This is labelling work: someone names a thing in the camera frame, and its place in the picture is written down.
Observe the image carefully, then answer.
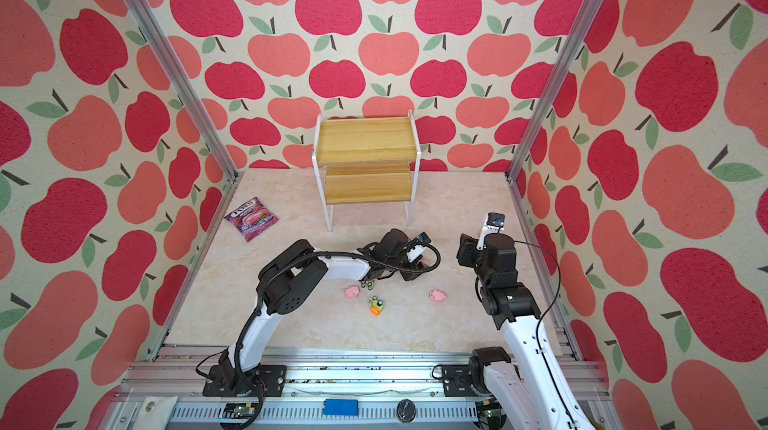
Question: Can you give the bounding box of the wooden two-tier shelf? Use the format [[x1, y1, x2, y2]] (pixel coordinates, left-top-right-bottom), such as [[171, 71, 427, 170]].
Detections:
[[311, 112, 422, 231]]

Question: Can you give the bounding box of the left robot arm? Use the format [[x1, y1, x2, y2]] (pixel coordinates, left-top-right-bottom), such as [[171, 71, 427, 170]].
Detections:
[[196, 229, 441, 397]]

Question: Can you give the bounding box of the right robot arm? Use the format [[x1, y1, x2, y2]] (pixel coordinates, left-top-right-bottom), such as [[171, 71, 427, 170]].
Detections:
[[457, 233, 594, 429]]

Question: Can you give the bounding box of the orange toy car with eyes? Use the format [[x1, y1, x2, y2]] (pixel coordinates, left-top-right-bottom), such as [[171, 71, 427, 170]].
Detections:
[[369, 296, 384, 316]]

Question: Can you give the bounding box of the purple candy bag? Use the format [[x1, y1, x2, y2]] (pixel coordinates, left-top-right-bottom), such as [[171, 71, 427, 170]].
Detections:
[[225, 197, 279, 242]]

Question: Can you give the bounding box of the round black knob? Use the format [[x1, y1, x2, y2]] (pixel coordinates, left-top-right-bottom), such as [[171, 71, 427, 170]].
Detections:
[[396, 399, 417, 424]]

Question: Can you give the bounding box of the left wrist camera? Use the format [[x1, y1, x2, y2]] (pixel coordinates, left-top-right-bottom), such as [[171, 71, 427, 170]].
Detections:
[[405, 232, 431, 263]]

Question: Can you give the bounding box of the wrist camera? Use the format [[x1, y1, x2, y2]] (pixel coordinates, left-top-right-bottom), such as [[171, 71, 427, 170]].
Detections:
[[476, 212, 505, 251], [405, 232, 431, 263]]

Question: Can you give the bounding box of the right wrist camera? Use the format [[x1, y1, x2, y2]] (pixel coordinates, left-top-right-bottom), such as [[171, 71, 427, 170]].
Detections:
[[476, 212, 505, 251]]

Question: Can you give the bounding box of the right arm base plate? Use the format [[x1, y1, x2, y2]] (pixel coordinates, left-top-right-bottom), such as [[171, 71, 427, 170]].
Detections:
[[437, 364, 487, 397]]

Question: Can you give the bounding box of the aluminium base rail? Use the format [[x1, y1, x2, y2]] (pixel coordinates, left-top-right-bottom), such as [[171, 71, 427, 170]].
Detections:
[[98, 345, 619, 430]]

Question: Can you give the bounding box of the blue block on rail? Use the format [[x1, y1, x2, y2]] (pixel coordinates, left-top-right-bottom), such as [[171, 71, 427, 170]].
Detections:
[[323, 399, 359, 417]]

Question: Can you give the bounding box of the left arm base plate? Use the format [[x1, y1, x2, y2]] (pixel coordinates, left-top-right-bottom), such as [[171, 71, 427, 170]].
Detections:
[[202, 365, 287, 397]]

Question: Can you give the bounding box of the right aluminium frame post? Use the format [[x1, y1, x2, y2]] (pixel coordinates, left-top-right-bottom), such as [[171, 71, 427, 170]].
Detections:
[[506, 0, 604, 188]]

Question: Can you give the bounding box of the aluminium frame post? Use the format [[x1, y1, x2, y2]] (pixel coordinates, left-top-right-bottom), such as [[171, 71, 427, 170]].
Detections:
[[124, 0, 240, 184], [506, 0, 604, 188]]

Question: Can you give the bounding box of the left aluminium frame post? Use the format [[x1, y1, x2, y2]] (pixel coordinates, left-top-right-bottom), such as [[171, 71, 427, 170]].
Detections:
[[124, 0, 240, 184]]

